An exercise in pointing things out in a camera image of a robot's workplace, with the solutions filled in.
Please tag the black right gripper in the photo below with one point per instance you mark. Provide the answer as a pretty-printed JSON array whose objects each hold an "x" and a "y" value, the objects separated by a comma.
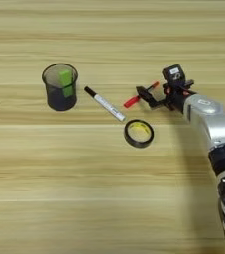
[{"x": 175, "y": 97}]

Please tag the red marker pen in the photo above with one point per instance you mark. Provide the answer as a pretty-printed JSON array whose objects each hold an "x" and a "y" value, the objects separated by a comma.
[{"x": 130, "y": 101}]

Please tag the white marker with black cap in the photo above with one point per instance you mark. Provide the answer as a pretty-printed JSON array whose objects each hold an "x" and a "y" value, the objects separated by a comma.
[{"x": 109, "y": 107}]

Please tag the black tape roll yellow core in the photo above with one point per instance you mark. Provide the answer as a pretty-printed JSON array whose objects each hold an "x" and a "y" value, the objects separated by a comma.
[{"x": 138, "y": 145}]

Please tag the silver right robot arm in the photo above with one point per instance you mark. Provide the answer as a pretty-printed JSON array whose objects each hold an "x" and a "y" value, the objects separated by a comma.
[{"x": 213, "y": 122}]

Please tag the green eraser block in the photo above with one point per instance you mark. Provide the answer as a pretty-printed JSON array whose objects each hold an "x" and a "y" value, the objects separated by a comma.
[{"x": 66, "y": 79}]

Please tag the black mesh pen cup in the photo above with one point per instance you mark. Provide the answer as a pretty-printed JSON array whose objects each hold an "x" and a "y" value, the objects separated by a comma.
[{"x": 56, "y": 102}]

